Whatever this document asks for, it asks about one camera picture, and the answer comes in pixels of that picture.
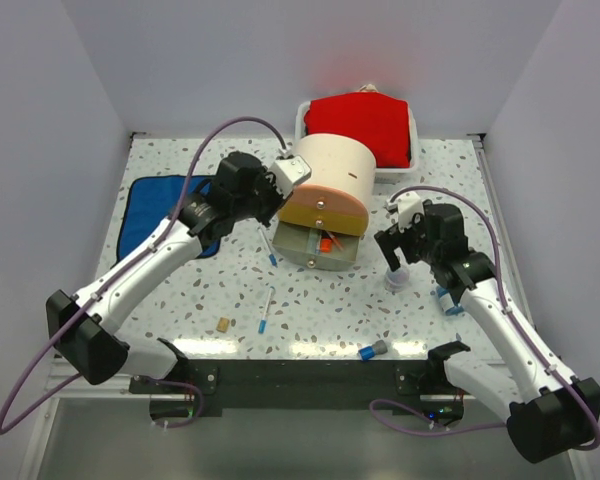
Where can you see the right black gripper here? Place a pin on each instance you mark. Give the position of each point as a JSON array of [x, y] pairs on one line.
[[389, 240]]

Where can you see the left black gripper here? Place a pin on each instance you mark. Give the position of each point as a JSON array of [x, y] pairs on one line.
[[266, 179]]

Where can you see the orange thin pen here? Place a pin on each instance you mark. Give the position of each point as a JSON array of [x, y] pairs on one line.
[[335, 240]]

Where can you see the beige round drawer organizer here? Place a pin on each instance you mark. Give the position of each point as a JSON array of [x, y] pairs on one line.
[[336, 198]]

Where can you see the white blue-capped marker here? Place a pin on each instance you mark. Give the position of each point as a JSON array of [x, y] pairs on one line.
[[265, 310], [270, 252]]

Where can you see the black orange highlighter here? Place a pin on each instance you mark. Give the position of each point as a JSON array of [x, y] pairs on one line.
[[325, 246]]

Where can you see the clear green-capped tube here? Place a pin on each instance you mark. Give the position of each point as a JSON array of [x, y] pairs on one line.
[[313, 244]]

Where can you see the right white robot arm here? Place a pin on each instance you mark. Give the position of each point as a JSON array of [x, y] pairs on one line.
[[546, 408]]

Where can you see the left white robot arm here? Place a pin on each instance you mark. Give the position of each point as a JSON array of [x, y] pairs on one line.
[[84, 326]]

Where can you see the clear round pin jar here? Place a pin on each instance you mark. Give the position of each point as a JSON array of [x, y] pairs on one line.
[[397, 280]]

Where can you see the white plastic basket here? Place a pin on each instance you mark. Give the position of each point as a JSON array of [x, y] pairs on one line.
[[382, 175]]

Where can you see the blue microfiber cloth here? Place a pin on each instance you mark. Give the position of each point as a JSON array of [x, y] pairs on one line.
[[148, 202]]

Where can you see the blue grey glue stick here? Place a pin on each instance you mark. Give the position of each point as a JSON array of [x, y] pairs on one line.
[[378, 348]]

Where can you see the red folded cloth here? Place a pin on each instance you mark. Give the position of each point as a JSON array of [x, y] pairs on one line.
[[378, 121]]

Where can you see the small tan eraser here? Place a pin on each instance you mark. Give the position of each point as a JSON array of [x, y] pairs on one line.
[[223, 324]]

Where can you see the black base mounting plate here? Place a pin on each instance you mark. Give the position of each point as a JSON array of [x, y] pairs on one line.
[[441, 408]]

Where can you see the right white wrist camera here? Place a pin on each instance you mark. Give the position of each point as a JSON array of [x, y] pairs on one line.
[[406, 207]]

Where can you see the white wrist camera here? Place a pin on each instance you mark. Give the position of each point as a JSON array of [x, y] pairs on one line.
[[289, 173], [406, 207]]

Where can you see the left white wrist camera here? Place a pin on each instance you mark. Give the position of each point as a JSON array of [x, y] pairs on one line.
[[289, 173]]

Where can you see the aluminium frame rail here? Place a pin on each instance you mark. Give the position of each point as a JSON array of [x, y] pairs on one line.
[[60, 375]]

